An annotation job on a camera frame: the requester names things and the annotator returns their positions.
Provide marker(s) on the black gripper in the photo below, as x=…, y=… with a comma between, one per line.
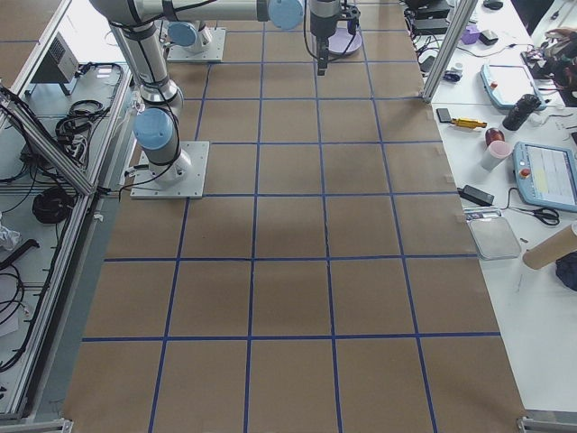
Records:
x=321, y=26

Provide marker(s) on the lavender plate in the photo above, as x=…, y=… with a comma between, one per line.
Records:
x=342, y=43

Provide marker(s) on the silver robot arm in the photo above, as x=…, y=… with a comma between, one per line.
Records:
x=156, y=128
x=285, y=15

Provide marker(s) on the dark red cup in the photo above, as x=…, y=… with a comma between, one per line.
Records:
x=493, y=135

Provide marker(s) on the pink translucent cup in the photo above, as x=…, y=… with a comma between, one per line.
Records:
x=495, y=153

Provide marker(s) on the black phone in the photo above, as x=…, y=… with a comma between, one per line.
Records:
x=444, y=115

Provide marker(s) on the purple small box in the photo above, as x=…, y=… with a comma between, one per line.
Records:
x=470, y=34

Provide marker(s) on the yellow black screwdriver tool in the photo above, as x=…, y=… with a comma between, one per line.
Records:
x=468, y=123

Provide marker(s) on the black computer mouse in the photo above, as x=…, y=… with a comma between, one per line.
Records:
x=493, y=4

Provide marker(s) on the teach pendant far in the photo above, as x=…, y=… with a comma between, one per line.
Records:
x=506, y=84

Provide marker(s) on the teach pendant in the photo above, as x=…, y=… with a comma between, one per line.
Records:
x=545, y=175
x=506, y=84

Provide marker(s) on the black power adapter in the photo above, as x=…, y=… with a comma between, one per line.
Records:
x=476, y=196

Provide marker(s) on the black water bottle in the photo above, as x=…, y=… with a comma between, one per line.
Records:
x=521, y=111

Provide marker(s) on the teach pendant near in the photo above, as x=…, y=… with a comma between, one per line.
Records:
x=545, y=175

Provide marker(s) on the metal tray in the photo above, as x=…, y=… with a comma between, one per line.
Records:
x=492, y=233

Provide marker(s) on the grey ventilated control box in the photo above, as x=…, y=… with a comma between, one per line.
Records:
x=59, y=67

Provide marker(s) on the cardboard tube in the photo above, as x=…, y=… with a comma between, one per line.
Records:
x=551, y=249

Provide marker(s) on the dark blue cloth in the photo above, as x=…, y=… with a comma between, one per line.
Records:
x=566, y=270

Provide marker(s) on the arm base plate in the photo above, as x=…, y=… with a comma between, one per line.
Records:
x=184, y=179
x=205, y=47

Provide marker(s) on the aluminium frame post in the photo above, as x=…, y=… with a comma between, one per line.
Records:
x=461, y=15

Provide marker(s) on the black handled scissors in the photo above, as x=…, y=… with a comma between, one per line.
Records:
x=546, y=215

